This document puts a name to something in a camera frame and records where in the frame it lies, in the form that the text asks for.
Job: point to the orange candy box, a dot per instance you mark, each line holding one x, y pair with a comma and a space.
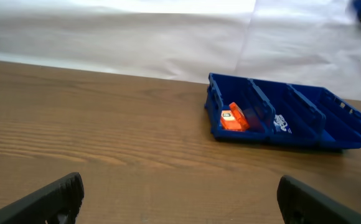
228, 122
240, 116

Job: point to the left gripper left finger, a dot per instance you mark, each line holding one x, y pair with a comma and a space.
49, 199

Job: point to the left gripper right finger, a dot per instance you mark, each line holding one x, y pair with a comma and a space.
308, 202

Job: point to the blue tray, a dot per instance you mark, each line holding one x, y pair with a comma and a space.
292, 137

